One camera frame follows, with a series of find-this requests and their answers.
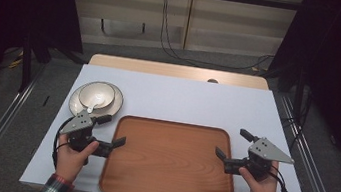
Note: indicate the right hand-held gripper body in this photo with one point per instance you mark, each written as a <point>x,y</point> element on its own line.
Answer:
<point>266,151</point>

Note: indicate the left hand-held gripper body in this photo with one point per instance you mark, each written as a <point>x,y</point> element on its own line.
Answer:
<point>78,125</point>

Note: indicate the white plate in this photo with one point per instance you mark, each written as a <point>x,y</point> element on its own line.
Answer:
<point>116,103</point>

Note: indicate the white bowl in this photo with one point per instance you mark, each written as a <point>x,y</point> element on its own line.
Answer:
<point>96,92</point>

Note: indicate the black metal stand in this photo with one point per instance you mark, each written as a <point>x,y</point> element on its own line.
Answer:
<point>299,94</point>
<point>26,65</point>

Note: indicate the person's left hand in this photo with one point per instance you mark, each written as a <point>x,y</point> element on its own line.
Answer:
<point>70,162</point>

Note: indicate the white ceramic spoon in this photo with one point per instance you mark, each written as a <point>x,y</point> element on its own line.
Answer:
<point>97,102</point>

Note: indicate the wooden wall strip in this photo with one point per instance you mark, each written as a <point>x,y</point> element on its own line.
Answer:
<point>188,17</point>

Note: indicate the white table board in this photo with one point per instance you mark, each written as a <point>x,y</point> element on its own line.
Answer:
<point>191,102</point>

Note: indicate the light wooden table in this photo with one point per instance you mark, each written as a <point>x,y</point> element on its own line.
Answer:
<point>162,69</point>

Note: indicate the wooden tray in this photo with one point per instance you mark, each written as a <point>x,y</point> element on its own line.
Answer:
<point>169,163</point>

